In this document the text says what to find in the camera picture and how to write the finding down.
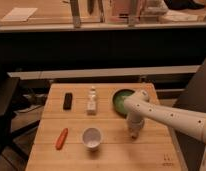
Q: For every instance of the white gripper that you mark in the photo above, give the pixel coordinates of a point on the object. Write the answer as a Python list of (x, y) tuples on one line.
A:
[(135, 124)]

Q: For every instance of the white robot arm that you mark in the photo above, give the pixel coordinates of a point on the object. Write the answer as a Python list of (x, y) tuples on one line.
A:
[(191, 123)]

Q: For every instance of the green bowl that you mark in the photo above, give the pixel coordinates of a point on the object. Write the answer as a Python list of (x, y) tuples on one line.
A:
[(118, 99)]

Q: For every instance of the white paper cup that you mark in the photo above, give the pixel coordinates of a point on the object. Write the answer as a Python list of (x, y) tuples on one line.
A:
[(92, 138)]

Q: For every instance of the small clear bottle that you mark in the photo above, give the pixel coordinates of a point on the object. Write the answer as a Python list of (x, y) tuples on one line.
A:
[(92, 104)]

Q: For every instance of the black rectangular block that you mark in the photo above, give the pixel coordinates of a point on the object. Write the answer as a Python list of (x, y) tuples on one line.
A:
[(67, 101)]

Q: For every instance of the orange carrot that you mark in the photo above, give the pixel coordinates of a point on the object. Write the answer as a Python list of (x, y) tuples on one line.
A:
[(61, 139)]

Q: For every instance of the white paper sheet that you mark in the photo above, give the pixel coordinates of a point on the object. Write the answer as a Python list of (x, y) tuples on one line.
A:
[(18, 14)]

